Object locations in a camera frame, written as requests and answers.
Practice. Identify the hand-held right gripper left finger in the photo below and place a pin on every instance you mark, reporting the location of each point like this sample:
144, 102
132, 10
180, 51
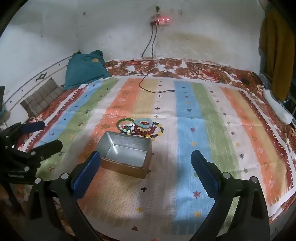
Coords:
85, 177

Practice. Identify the power strip with red lights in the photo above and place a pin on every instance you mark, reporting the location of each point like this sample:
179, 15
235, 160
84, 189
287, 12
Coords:
161, 21

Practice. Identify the white decorated headboard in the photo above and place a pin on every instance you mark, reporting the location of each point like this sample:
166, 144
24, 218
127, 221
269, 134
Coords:
34, 78

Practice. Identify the brown floral bedsheet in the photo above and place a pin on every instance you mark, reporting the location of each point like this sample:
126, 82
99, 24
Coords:
198, 69

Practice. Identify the teal cloth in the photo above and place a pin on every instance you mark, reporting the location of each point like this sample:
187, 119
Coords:
85, 69

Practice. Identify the green bangle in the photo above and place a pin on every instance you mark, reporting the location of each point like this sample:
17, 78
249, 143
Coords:
126, 119

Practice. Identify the mustard yellow hanging garment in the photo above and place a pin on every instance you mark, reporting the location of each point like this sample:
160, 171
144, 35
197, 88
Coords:
277, 51

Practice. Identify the rectangular metal tin box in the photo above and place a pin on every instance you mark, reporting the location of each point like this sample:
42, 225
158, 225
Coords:
126, 153

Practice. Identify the striped colourful mat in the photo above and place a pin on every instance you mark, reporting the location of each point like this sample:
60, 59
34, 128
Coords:
196, 129

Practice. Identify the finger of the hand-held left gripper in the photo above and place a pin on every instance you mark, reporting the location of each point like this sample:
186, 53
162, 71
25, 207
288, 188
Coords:
49, 147
34, 126

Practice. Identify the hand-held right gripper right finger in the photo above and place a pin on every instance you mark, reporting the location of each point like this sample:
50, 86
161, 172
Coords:
204, 177

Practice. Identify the brown checked cushion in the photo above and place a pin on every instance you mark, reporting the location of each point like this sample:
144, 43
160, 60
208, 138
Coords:
42, 97

